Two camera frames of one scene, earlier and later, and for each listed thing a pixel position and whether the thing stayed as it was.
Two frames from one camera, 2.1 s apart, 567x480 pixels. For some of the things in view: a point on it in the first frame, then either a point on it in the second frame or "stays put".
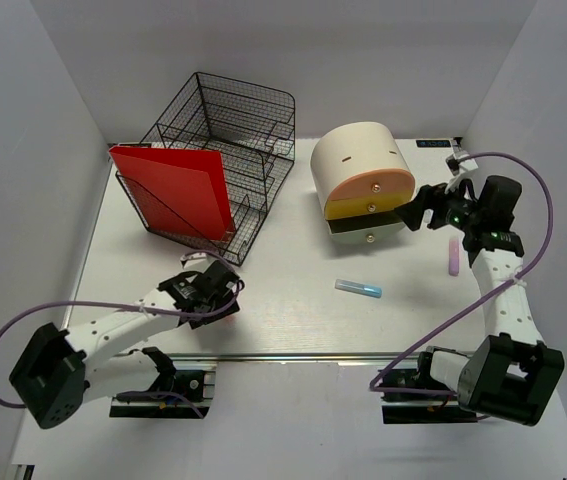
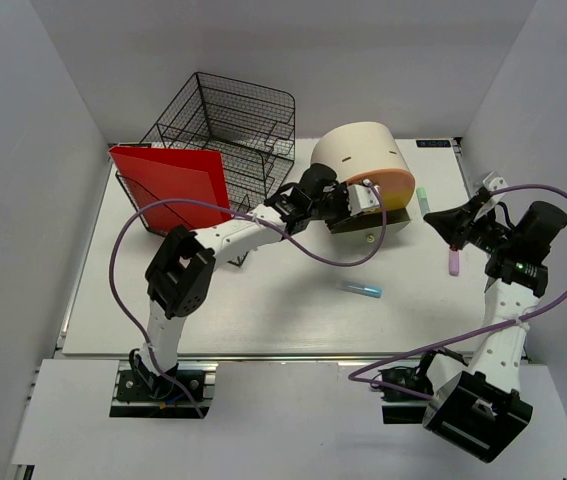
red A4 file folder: (179, 191) stays put
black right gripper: (413, 213) → (455, 225)
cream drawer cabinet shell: (350, 149) stays put
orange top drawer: (373, 183) stays put
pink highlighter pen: (454, 256) stays put
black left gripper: (210, 318) → (341, 192)
